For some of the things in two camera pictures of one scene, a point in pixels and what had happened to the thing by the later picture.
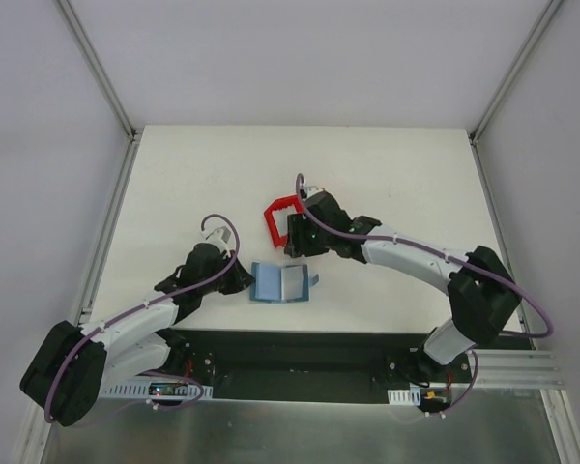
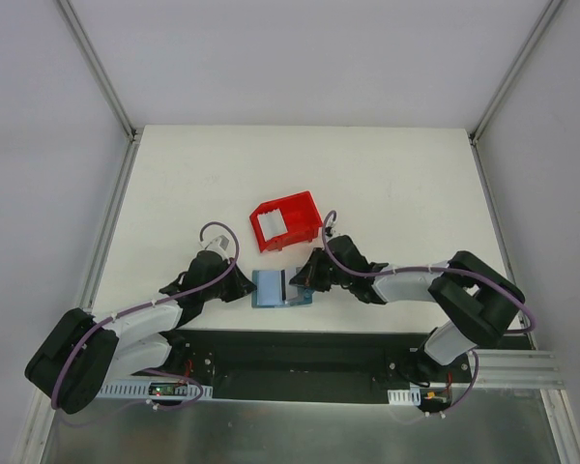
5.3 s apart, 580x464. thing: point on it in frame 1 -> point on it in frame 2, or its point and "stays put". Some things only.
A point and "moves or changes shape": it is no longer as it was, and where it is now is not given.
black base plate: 353,366 stays put
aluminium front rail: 515,369 stays put
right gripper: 295,232 -> 316,270
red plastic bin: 275,205 moves or changes shape
